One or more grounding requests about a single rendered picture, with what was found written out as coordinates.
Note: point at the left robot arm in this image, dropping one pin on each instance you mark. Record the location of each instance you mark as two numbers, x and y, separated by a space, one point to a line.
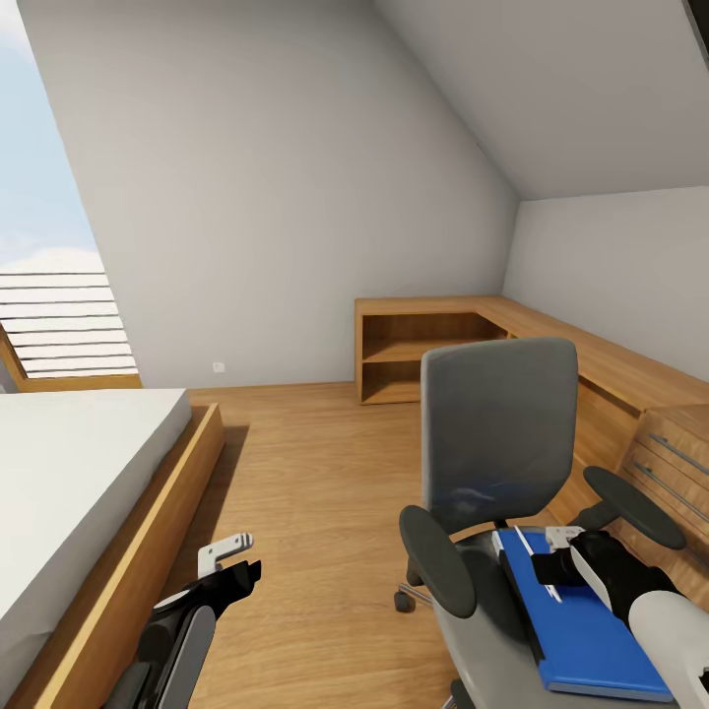
176 639

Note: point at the bed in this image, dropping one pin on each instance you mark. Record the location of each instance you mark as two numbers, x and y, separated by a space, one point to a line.
98 488

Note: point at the cabinet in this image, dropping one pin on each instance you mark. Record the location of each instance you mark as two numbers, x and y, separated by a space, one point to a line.
668 460

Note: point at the folder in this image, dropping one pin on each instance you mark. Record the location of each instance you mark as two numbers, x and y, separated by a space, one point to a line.
578 644

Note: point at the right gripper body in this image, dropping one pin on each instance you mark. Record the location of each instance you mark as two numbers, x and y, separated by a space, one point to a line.
550 570

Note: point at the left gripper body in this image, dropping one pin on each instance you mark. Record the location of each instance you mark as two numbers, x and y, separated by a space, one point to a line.
234 583

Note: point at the swivel chair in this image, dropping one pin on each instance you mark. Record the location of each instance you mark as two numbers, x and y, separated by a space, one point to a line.
498 423

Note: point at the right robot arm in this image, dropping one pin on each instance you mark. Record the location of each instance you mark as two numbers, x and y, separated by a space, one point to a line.
672 630

